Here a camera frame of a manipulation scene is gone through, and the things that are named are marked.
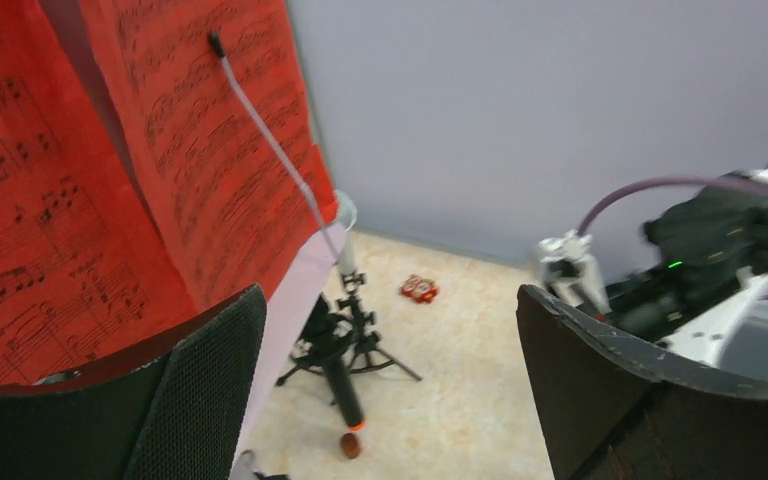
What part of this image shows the red owl toy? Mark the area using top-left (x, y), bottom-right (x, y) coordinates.
top-left (399, 274), bottom-right (439, 304)

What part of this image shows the white tube on tripod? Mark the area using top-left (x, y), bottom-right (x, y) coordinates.
top-left (334, 190), bottom-right (358, 276)

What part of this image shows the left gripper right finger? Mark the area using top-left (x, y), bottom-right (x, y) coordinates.
top-left (516, 285), bottom-right (768, 479)

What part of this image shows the white music stand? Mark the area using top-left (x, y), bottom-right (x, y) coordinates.
top-left (208, 32), bottom-right (346, 479)

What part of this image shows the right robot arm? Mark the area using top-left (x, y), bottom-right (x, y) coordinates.
top-left (605, 168), bottom-right (768, 366)

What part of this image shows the small brown cylinder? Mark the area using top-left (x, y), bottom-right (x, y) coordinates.
top-left (339, 432), bottom-right (362, 460)

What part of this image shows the black microphone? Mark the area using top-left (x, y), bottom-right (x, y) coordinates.
top-left (300, 295), bottom-right (365, 433)

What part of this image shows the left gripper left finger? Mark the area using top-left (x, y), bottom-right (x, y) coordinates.
top-left (0, 285), bottom-right (266, 479)

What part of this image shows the black mic tripod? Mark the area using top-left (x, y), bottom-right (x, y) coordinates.
top-left (276, 273), bottom-right (423, 386)

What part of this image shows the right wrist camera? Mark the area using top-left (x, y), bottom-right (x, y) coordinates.
top-left (532, 231), bottom-right (612, 317)

